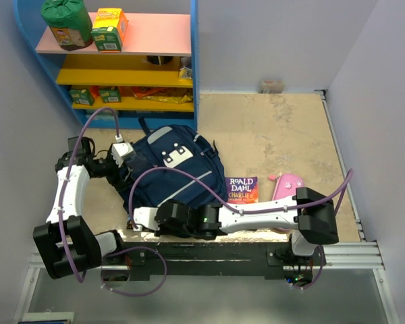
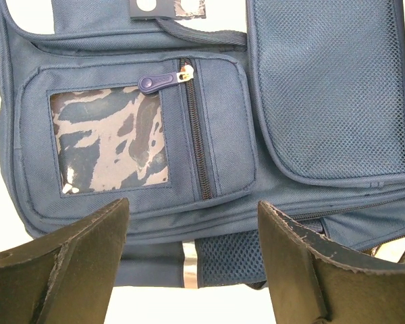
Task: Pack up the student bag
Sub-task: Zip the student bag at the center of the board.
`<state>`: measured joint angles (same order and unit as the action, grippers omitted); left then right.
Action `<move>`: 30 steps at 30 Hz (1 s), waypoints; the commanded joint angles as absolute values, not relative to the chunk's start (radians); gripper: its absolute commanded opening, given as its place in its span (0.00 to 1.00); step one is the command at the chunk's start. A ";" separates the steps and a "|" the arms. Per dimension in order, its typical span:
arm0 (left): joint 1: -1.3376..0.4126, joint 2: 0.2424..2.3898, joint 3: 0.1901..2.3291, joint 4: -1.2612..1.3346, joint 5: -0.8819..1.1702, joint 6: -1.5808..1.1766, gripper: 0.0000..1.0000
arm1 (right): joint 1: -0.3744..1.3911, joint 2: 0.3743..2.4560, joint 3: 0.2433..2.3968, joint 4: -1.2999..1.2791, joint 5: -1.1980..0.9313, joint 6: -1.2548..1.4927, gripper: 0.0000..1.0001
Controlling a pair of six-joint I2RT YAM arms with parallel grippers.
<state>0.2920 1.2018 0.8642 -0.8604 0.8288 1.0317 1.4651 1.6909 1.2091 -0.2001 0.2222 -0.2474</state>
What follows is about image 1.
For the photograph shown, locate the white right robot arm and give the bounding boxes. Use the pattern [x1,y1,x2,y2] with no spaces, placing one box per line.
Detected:
[154,187,339,265]

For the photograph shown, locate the green chips canister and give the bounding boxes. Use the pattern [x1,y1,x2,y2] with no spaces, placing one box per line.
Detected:
[41,0,93,51]

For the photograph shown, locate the green box left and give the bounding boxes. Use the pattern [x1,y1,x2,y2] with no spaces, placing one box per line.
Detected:
[69,88,95,106]

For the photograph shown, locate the green box right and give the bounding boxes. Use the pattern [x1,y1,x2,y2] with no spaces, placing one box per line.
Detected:
[99,86,122,103]

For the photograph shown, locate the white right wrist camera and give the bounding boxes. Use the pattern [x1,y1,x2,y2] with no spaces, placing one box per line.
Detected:
[132,207,159,232]

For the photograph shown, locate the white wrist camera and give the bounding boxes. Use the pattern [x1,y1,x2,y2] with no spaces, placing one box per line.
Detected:
[132,207,159,232]
[111,134,135,167]

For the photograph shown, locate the blue shelf unit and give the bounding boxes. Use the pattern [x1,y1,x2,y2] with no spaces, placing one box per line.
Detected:
[13,1,199,129]

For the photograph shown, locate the yellow green carton box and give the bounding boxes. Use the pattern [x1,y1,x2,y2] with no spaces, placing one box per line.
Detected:
[91,8,128,52]

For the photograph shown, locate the pink pencil case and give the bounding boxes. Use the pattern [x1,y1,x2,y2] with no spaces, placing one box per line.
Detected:
[268,173,304,200]

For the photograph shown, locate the navy blue backpack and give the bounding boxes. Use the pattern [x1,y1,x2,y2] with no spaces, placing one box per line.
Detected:
[119,117,227,211]

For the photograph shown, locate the aluminium rail frame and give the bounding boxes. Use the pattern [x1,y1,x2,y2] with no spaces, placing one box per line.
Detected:
[15,92,398,323]

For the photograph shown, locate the small brown box at wall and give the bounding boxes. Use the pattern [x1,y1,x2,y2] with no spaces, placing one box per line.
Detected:
[258,79,284,94]

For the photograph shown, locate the Roald Dahl Charlie book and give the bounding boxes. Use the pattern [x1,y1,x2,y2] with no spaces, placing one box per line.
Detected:
[225,177,259,204]

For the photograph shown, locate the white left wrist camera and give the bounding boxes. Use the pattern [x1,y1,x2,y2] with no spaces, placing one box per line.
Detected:
[111,134,135,167]

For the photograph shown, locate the orange yellow snack packets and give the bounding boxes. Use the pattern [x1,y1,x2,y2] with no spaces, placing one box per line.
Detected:
[89,85,194,105]

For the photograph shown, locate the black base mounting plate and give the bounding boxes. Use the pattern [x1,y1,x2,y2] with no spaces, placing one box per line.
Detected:
[101,242,327,282]

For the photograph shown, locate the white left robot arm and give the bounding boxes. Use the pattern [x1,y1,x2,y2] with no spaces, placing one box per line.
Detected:
[33,136,134,279]

